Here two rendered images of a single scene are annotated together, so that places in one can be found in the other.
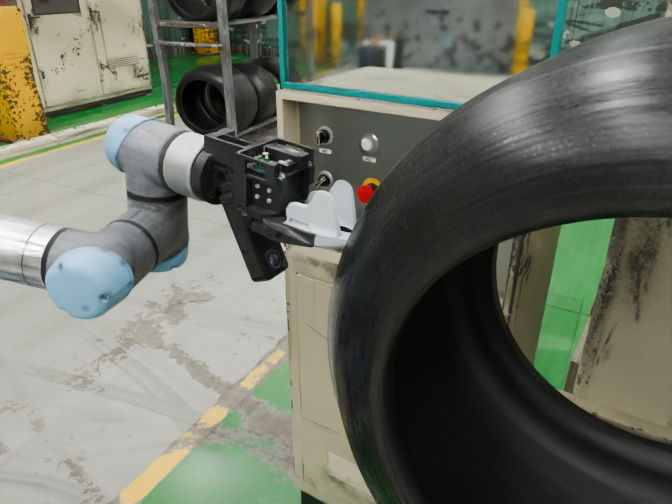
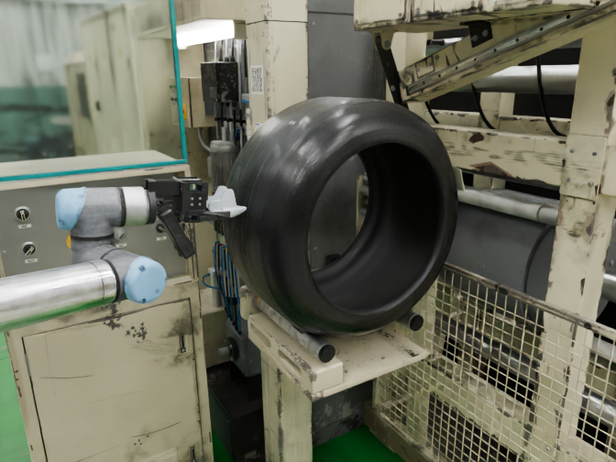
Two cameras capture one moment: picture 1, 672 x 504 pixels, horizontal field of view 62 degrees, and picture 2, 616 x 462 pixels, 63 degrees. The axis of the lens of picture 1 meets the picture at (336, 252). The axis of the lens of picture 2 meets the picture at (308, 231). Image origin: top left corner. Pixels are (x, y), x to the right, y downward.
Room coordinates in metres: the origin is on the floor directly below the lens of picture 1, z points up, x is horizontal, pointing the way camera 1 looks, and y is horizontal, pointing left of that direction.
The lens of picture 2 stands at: (-0.08, 0.84, 1.52)
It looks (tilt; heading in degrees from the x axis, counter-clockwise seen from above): 17 degrees down; 297
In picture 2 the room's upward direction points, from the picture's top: 1 degrees counter-clockwise
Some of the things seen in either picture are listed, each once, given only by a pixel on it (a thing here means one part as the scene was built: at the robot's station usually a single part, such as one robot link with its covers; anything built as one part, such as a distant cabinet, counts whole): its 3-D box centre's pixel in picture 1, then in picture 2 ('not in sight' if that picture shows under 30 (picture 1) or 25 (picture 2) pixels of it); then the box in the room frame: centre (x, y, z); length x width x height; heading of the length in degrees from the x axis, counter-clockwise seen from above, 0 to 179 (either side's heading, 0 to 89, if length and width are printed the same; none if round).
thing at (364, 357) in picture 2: not in sight; (334, 344); (0.42, -0.31, 0.80); 0.37 x 0.36 x 0.02; 58
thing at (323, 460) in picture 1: (413, 333); (106, 348); (1.22, -0.20, 0.63); 0.56 x 0.41 x 1.27; 58
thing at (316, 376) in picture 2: not in sight; (291, 346); (0.49, -0.19, 0.84); 0.36 x 0.09 x 0.06; 148
